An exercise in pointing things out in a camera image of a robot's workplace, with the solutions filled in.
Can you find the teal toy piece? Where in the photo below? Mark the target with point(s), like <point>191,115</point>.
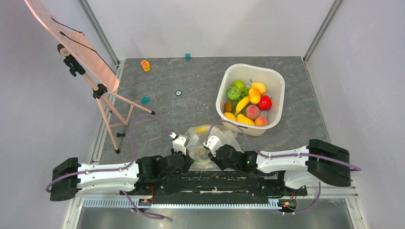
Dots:
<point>145,100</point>

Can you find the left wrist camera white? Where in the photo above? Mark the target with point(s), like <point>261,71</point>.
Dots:
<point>179,143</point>

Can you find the orange yellow toy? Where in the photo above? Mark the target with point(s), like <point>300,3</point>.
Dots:
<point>145,65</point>

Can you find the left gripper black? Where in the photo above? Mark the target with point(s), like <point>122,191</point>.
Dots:
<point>189,161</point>

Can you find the pink tripod stand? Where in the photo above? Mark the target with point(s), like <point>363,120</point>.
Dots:
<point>99,91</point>

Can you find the green pear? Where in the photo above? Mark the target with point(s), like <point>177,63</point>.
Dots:
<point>240,85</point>

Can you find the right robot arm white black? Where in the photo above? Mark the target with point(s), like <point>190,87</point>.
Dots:
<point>319,161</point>

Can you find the red apple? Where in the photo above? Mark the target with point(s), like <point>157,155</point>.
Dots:
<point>265,103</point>

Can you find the brown kiwi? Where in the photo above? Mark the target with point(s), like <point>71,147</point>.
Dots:
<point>229,107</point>

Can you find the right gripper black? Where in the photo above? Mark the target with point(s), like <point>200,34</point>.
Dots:
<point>215,156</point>

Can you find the yellow banana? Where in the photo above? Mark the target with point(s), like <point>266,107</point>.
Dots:
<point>241,105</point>

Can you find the pink perforated board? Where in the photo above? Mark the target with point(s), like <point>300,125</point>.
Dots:
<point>76,43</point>

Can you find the pink peach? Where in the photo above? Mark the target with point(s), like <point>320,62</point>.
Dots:
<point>252,112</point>

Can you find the orange peach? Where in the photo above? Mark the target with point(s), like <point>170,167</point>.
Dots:
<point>261,121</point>

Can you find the yellow lemon pear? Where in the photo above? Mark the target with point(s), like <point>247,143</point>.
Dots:
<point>260,86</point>

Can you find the orange yellow mango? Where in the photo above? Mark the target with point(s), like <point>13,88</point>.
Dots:
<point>254,95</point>

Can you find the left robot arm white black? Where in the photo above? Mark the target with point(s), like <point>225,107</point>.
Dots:
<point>71,177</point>

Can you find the white plastic basket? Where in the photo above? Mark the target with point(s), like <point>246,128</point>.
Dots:
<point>275,85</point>

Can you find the green grapes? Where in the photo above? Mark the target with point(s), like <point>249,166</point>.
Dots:
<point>244,94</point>

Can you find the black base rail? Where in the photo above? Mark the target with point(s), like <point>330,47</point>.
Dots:
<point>214,187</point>

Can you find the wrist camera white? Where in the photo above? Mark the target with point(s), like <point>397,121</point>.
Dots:
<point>179,143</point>
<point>213,143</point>

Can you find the yellow lemon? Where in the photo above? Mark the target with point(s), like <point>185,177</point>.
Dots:
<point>230,116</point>

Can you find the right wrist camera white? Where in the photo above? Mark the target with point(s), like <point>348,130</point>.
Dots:
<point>213,143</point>

